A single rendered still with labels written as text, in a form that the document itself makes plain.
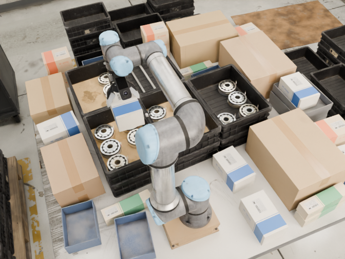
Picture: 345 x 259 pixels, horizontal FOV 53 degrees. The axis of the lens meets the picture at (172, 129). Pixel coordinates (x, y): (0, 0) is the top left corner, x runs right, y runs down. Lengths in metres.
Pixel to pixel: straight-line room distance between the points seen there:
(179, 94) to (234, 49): 1.10
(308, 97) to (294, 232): 0.72
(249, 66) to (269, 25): 2.06
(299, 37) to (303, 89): 2.02
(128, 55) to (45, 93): 0.94
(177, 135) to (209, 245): 0.72
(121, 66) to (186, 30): 1.15
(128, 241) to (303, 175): 0.84
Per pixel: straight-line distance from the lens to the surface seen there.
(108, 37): 1.36
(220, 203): 1.72
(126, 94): 1.43
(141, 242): 1.64
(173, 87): 1.17
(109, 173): 1.57
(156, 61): 1.26
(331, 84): 2.91
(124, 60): 1.27
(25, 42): 4.26
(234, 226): 1.67
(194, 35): 2.32
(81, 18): 3.45
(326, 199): 1.70
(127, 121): 1.52
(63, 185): 1.68
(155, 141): 1.02
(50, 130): 1.89
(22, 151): 3.08
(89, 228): 1.72
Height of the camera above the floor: 2.21
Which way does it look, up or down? 50 degrees down
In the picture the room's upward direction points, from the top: 4 degrees counter-clockwise
